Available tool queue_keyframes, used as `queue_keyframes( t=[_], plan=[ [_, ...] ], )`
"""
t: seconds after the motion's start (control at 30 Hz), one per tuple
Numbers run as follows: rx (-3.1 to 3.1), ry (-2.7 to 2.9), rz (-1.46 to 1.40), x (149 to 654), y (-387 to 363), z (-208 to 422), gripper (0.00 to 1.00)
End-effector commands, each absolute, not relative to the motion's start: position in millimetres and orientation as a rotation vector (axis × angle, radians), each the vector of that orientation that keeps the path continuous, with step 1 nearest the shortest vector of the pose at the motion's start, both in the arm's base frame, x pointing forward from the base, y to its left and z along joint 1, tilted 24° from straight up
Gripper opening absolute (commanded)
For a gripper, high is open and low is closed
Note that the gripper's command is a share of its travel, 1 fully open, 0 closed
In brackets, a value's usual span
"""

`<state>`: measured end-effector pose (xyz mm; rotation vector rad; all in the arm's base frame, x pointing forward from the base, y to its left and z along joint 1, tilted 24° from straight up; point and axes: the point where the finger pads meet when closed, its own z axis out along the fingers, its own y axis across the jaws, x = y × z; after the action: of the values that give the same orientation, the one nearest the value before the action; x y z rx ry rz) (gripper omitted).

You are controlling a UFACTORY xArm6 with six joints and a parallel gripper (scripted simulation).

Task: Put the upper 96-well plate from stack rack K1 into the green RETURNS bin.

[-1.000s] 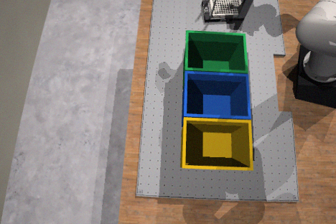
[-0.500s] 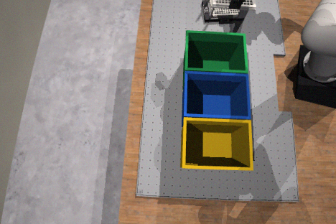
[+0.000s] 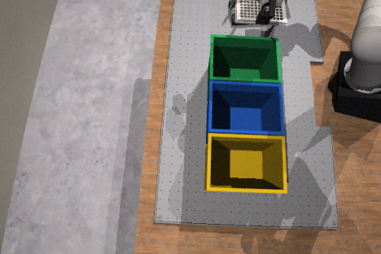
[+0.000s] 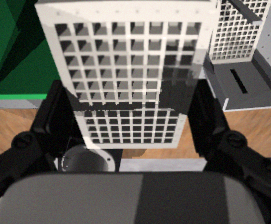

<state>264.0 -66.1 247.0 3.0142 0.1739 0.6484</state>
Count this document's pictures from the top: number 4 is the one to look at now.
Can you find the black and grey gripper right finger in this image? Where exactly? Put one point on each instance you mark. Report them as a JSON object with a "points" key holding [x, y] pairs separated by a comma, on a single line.
{"points": [[226, 151]]}

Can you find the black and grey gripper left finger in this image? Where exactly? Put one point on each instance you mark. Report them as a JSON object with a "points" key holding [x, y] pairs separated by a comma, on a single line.
{"points": [[47, 138]]}

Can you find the green bin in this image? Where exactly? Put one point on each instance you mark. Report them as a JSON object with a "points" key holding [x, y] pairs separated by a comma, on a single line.
{"points": [[27, 68]]}

